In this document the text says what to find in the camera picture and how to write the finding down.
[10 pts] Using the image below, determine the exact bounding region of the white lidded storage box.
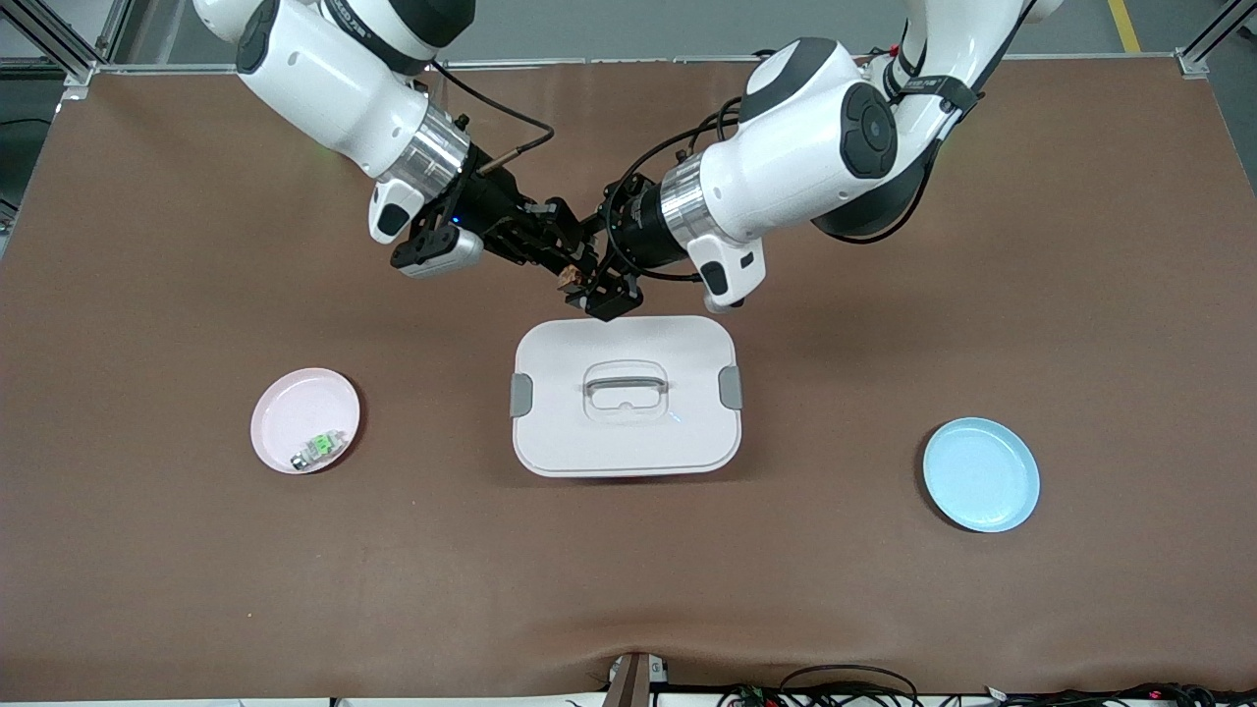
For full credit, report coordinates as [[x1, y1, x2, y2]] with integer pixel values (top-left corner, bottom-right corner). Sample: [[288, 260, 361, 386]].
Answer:
[[510, 315, 743, 479]]

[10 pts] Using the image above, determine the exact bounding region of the brown table mat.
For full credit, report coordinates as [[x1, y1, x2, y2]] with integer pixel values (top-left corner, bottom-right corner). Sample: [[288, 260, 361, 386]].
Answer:
[[0, 54, 1257, 703]]

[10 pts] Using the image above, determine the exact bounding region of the pink round plate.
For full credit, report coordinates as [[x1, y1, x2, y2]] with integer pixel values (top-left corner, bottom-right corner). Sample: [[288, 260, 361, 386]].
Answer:
[[250, 367, 361, 475]]

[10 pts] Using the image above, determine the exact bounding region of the light blue round plate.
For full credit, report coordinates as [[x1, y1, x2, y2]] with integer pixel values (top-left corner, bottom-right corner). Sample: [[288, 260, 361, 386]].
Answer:
[[922, 417, 1041, 534]]

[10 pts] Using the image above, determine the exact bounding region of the green switch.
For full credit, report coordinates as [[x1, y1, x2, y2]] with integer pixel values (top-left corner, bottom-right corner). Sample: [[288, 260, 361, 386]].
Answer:
[[291, 430, 347, 470]]

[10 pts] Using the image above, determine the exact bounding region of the grey metal bracket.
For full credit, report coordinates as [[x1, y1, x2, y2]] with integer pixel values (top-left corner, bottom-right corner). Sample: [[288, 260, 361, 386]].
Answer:
[[604, 651, 671, 707]]

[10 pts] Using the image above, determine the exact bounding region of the black cable bundle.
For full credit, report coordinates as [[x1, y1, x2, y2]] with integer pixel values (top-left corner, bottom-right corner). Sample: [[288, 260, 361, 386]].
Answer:
[[717, 666, 1257, 707]]

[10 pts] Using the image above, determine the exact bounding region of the aluminium frame post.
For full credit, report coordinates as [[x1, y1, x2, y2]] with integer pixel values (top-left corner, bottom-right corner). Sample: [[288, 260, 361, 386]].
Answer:
[[1178, 0, 1257, 80], [0, 0, 134, 84]]

